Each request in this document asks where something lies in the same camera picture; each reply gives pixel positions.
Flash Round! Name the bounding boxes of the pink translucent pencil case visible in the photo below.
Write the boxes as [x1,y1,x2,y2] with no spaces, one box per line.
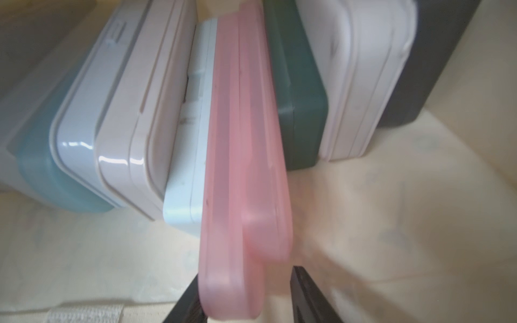
[198,1,293,320]

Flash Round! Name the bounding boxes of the floral canvas tote bag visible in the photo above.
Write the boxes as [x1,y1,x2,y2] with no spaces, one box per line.
[1,1,516,322]

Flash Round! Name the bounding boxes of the dark grey pencil case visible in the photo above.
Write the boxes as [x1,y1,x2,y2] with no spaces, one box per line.
[378,0,480,128]

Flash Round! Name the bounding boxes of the dark green pencil case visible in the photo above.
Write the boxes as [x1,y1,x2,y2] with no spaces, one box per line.
[263,1,329,171]

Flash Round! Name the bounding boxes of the white glossy tin pencil case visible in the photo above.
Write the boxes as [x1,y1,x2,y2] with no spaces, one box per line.
[50,1,197,220]

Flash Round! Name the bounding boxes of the grey teal pencil case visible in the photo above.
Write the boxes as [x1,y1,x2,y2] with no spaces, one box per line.
[0,0,154,214]

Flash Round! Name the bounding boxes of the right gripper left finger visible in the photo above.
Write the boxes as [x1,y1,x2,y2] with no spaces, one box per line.
[163,275,208,323]

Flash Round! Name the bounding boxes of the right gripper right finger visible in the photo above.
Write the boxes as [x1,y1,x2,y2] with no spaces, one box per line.
[290,266,343,323]

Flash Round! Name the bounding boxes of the pale mint pencil case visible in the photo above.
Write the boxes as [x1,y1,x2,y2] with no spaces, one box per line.
[163,18,218,237]

